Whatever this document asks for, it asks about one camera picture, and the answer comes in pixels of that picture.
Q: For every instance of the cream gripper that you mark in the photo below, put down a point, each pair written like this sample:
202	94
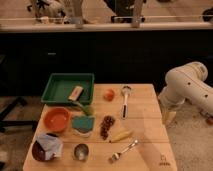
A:
168	114

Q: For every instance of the dark grape bunch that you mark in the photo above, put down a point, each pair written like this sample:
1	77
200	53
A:
107	122

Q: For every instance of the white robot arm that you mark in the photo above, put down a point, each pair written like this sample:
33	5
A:
186	82

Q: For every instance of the beige block in tray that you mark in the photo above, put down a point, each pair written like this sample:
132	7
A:
75	94

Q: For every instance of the green plastic tray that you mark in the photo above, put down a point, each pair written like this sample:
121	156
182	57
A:
60	86

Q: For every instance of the yellow banana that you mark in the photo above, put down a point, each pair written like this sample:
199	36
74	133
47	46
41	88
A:
120	136

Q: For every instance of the wooden table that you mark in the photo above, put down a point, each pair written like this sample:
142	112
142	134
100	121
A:
152	153

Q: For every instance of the orange tomato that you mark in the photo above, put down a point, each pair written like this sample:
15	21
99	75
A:
109	95

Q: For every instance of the green leafy vegetable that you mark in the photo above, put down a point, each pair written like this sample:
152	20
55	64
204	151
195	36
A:
87	110

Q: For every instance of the teal lidded container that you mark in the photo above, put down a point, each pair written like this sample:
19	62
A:
83	125

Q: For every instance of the small metal cup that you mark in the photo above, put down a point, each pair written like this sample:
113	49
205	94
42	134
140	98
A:
81	152

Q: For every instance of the orange bowl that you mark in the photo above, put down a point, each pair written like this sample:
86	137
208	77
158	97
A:
57	119

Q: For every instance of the crumpled blue-white cloth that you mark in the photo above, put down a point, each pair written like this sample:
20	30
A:
51	145

